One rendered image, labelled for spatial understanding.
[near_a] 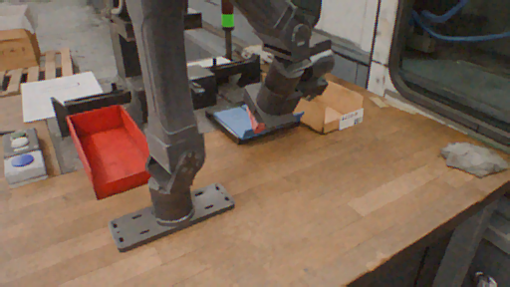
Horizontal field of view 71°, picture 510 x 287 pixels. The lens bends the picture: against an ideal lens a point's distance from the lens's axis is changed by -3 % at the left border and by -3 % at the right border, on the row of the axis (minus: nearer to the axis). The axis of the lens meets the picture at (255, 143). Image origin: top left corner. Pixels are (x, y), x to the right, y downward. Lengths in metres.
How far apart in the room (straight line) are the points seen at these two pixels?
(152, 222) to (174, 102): 0.21
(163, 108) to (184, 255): 0.22
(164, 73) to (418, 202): 0.47
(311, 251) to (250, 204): 0.14
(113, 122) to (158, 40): 0.47
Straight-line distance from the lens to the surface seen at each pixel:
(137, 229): 0.61
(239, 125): 0.84
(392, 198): 0.70
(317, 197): 0.67
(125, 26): 0.85
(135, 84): 0.94
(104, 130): 0.92
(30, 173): 0.80
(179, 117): 0.51
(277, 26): 0.57
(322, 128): 0.85
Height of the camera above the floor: 1.31
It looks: 31 degrees down
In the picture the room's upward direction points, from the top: straight up
